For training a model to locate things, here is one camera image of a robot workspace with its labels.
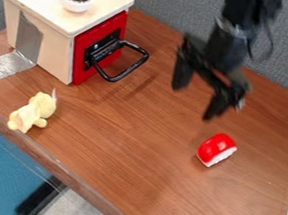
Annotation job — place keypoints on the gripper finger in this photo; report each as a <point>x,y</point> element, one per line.
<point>183,69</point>
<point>219,105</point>

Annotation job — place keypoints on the drawer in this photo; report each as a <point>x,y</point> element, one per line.
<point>107,54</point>

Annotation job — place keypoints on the red and white toy sushi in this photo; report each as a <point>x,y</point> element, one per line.
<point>216,150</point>

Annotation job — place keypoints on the yellow plush animal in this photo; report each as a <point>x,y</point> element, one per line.
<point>32,113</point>

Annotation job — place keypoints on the cabinet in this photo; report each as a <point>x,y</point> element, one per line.
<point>51,19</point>

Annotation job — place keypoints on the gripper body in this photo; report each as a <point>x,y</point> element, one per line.
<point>223,55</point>

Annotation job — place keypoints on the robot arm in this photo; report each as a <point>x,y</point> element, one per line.
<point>250,8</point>

